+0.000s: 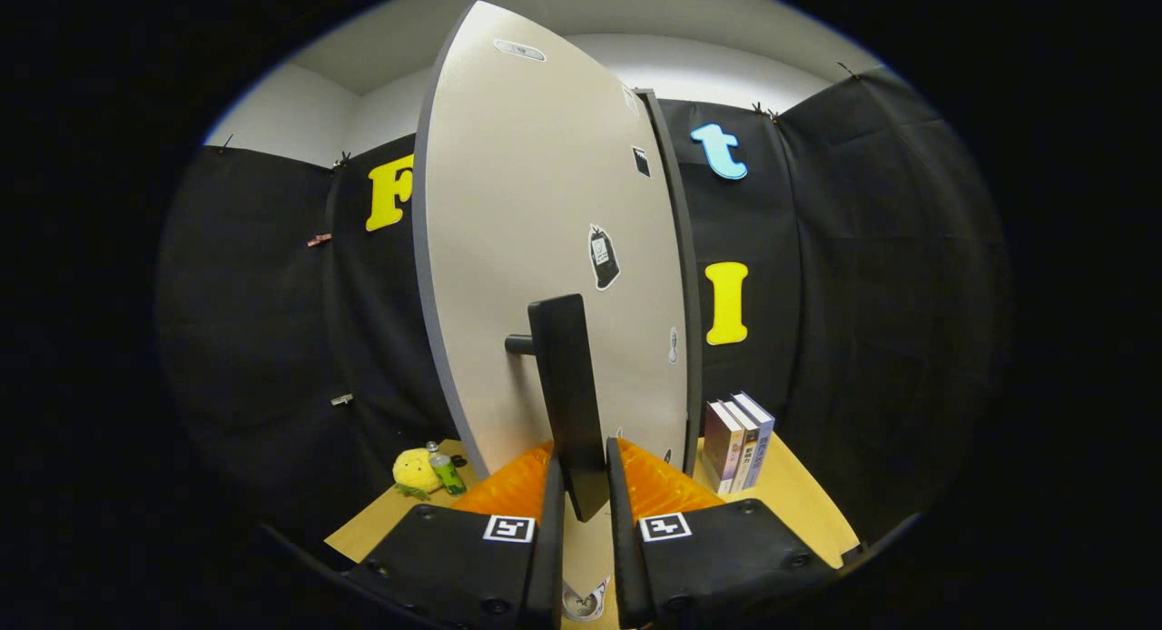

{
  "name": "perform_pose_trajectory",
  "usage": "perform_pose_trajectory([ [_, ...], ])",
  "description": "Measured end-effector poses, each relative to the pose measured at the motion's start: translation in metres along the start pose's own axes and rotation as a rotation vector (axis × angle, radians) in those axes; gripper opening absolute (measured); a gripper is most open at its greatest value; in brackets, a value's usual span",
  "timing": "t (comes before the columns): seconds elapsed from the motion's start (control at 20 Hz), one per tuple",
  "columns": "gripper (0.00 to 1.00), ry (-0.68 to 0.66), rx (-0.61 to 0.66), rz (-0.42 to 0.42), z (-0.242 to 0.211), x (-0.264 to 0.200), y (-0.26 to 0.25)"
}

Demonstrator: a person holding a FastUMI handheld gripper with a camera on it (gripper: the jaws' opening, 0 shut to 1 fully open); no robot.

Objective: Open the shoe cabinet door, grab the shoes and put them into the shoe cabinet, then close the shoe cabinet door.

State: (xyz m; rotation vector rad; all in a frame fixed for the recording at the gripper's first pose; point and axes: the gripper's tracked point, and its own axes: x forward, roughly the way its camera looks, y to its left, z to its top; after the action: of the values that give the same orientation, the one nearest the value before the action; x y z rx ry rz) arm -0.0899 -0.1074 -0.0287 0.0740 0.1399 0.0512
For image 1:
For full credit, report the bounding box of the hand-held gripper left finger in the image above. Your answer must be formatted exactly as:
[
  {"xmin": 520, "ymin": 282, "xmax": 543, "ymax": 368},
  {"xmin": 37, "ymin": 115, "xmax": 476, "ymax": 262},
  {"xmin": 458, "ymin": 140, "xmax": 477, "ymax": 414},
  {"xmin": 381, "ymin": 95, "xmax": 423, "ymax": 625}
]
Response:
[{"xmin": 340, "ymin": 441, "xmax": 568, "ymax": 630}]

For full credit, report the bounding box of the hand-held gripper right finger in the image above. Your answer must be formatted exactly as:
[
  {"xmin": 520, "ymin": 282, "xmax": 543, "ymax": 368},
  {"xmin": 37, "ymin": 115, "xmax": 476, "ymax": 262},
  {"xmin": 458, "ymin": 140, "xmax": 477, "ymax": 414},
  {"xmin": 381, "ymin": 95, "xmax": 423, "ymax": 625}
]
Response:
[{"xmin": 606, "ymin": 436, "xmax": 841, "ymax": 630}]

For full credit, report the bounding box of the white shoe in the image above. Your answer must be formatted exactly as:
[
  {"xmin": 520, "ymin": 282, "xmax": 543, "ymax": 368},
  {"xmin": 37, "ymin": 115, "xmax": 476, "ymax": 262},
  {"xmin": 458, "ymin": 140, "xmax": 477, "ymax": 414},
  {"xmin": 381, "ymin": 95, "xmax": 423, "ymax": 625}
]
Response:
[{"xmin": 561, "ymin": 576, "xmax": 611, "ymax": 624}]

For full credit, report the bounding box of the dark grey shoe cabinet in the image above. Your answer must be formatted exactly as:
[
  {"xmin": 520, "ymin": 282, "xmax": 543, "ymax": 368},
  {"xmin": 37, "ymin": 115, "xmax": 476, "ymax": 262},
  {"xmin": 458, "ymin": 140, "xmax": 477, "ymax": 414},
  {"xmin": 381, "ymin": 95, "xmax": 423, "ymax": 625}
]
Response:
[{"xmin": 635, "ymin": 87, "xmax": 704, "ymax": 475}]

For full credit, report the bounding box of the beige shoe cabinet door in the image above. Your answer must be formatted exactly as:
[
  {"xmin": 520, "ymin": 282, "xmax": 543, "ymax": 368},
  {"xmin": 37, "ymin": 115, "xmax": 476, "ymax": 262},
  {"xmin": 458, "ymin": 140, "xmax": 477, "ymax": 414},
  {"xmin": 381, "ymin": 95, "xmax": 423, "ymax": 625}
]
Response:
[{"xmin": 413, "ymin": 0, "xmax": 693, "ymax": 524}]

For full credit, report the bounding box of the green label drink bottle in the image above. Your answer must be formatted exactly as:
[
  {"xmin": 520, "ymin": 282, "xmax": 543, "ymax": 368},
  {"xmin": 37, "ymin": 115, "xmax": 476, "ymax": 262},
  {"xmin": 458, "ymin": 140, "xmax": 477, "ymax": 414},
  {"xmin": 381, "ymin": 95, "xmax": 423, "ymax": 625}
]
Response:
[{"xmin": 425, "ymin": 441, "xmax": 468, "ymax": 497}]

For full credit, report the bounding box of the brown purple book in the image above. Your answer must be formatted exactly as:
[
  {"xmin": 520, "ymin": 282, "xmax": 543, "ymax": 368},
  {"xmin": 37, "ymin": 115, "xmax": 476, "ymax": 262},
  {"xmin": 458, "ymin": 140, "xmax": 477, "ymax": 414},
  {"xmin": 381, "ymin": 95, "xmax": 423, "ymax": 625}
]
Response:
[{"xmin": 704, "ymin": 399, "xmax": 747, "ymax": 495}]

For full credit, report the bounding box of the white spine book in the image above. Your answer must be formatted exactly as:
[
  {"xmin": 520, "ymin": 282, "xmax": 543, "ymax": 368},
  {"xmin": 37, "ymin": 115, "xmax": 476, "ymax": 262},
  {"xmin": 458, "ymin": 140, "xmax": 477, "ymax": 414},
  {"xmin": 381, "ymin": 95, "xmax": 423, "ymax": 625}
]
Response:
[{"xmin": 722, "ymin": 399, "xmax": 762, "ymax": 493}]

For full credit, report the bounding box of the yellow plush toy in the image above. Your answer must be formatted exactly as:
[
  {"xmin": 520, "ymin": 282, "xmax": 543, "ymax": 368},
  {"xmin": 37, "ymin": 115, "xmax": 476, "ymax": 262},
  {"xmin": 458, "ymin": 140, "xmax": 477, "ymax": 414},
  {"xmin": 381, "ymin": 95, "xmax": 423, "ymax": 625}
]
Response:
[{"xmin": 392, "ymin": 447, "xmax": 446, "ymax": 502}]

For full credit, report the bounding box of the white blue book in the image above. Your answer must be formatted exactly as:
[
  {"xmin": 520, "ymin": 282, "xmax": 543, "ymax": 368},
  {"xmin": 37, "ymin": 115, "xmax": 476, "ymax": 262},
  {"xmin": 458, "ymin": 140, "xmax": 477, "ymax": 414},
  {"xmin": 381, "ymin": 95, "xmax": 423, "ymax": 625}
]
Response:
[{"xmin": 732, "ymin": 391, "xmax": 776, "ymax": 487}]

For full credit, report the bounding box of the black backdrop cloth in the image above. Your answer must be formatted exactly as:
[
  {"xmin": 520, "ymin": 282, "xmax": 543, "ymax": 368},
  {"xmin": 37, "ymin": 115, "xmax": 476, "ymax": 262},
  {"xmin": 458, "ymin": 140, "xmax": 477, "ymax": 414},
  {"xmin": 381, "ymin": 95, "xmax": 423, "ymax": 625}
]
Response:
[{"xmin": 154, "ymin": 63, "xmax": 1013, "ymax": 558}]

